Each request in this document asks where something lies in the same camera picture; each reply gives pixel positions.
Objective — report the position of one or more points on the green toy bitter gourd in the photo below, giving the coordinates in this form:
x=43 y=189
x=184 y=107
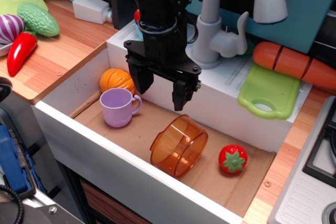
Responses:
x=38 y=20

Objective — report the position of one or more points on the orange transparent plastic pot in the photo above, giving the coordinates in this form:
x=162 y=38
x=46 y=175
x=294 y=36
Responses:
x=176 y=149

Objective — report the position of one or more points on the orange toy carrot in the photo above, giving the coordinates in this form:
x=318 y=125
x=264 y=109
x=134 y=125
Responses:
x=281 y=59

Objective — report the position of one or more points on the grey toy stove top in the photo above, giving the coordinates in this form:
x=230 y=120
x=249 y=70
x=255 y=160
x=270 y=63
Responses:
x=308 y=195

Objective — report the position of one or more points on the red toy chili pepper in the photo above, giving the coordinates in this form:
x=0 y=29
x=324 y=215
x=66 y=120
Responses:
x=21 y=48

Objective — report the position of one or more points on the green plastic cutting board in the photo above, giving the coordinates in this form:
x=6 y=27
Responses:
x=268 y=94

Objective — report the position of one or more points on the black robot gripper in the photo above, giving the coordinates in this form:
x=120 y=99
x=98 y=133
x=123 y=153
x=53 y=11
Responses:
x=163 y=52

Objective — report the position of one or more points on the red toy tomato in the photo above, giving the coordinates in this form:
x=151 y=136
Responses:
x=233 y=158

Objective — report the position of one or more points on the white toy sink basin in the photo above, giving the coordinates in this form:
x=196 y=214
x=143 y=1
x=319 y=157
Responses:
x=117 y=160

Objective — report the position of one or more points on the purple striped toy onion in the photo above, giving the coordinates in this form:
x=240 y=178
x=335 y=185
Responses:
x=11 y=28

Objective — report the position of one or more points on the lilac plastic mug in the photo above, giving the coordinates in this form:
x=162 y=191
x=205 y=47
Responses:
x=118 y=106

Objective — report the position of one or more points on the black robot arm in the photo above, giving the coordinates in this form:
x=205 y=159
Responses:
x=162 y=13

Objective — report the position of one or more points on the white lamp shade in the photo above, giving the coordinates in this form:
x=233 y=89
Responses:
x=270 y=11

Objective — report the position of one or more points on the orange toy pumpkin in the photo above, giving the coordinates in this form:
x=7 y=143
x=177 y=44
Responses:
x=116 y=78

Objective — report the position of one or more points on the grey toy faucet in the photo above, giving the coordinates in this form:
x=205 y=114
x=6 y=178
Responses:
x=213 y=43

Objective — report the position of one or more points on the white toy bottle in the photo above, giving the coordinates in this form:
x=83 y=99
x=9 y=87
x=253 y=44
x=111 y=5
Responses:
x=95 y=11

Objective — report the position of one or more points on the light green plastic plate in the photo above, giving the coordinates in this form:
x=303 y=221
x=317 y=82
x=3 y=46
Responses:
x=10 y=6

